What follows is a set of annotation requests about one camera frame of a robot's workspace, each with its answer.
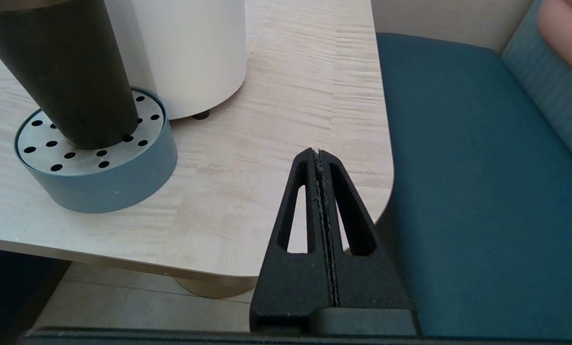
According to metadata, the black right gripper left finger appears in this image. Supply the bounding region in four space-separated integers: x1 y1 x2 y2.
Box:
250 148 338 332

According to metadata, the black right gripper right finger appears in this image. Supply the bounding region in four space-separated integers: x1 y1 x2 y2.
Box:
319 150 418 317

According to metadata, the dark grey tapered cup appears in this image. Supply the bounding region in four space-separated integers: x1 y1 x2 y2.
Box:
0 0 139 150

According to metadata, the teal upholstered bench sofa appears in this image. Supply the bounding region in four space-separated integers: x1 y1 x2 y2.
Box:
370 0 572 342

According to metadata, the large blue-grey drip tray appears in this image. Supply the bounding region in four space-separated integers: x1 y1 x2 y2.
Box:
14 86 178 214

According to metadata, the large tea drink dispenser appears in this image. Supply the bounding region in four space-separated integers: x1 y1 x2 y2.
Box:
104 0 248 120

